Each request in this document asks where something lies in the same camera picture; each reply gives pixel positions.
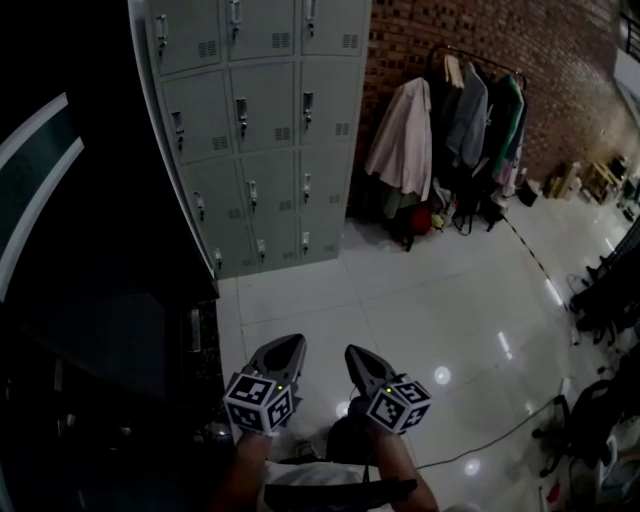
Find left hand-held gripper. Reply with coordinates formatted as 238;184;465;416
223;333;307;434

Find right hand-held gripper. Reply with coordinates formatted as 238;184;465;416
344;344;432;435

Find grey metal locker cabinet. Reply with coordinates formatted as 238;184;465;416
128;0;374;281

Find person's right forearm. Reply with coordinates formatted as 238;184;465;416
372;428;442;512

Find person's left forearm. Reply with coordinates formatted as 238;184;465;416
209;430;275;512

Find person's leg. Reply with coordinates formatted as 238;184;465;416
324;417;374;464

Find person's white shirt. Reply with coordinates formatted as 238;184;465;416
262;458;370;490

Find red bag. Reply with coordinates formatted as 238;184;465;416
409;204;434;237

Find black counter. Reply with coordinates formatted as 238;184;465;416
0;277;222;512

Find black office chair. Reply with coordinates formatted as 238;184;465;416
568;233;640;347
531;378;627;479

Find black waste bin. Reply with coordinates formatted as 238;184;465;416
516;179;540;209

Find grey hooded jacket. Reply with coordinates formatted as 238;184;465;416
444;62;490;170

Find cardboard boxes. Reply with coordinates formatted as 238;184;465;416
543;162;582;200

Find green garment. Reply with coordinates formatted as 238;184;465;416
492;73;527;177

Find wooden stool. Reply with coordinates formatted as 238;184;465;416
583;156;630;205

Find white green striped panel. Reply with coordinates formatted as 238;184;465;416
0;92;87;304

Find beige garment on wooden hanger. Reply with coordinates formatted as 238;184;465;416
443;53;467;92

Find black metal clothes rack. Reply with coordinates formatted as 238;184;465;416
423;43;530;237

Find black chest strap mount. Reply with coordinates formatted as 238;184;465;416
263;478;419;512

